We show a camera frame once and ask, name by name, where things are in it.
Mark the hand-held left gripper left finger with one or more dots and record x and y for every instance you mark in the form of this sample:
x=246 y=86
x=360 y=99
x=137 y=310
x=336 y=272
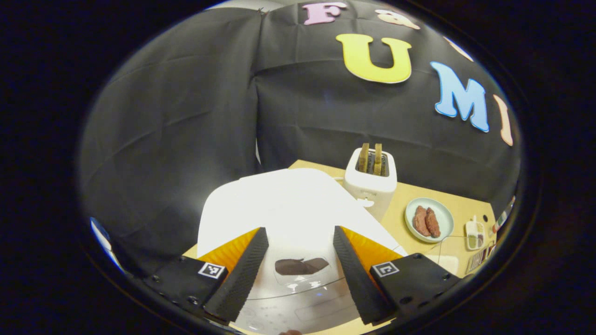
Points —
x=242 y=279

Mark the white divided dish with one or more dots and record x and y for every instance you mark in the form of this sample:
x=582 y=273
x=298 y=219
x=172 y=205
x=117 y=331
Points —
x=475 y=228

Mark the green mung beans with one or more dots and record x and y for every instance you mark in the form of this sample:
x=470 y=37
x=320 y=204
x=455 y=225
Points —
x=471 y=241

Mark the clear plastic water bottle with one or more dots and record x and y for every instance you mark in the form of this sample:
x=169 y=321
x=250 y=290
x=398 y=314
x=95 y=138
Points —
x=502 y=221

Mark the white rice cooker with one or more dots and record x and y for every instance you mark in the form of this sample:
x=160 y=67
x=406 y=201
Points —
x=288 y=204

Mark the dark red beans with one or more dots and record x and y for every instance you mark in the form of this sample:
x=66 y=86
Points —
x=480 y=240

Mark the pale green plate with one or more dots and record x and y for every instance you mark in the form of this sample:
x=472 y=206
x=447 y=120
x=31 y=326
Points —
x=444 y=216

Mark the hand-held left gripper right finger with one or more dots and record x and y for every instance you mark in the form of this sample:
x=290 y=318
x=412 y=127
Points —
x=361 y=284

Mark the white toaster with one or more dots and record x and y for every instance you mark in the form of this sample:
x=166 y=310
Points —
x=370 y=190

